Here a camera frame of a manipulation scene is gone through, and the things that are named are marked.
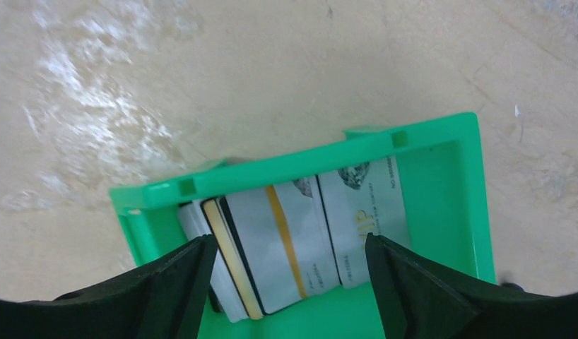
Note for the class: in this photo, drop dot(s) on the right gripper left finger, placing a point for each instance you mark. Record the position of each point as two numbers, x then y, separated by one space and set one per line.
161 299

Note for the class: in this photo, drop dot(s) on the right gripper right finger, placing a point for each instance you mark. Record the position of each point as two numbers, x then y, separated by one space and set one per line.
420 298

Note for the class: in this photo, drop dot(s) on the stack of credit cards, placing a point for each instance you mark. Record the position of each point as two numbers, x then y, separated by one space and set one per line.
284 243

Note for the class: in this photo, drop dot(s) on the green plastic bin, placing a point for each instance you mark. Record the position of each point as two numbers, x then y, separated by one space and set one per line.
440 167

